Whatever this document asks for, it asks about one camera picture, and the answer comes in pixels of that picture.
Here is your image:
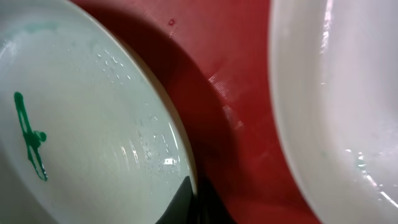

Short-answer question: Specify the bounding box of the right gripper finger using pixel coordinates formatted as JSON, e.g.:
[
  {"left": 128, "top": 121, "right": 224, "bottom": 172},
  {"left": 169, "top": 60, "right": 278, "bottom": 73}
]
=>
[{"left": 156, "top": 176, "right": 195, "bottom": 224}]

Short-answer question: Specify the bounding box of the light blue plate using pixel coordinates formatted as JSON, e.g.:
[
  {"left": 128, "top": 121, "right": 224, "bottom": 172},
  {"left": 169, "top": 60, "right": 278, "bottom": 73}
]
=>
[
  {"left": 1, "top": 1, "right": 197, "bottom": 223},
  {"left": 269, "top": 0, "right": 397, "bottom": 223}
]

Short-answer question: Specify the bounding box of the red plastic tray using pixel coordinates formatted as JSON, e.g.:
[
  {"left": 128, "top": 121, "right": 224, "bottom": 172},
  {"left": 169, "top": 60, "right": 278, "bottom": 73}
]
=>
[{"left": 77, "top": 0, "right": 318, "bottom": 223}]

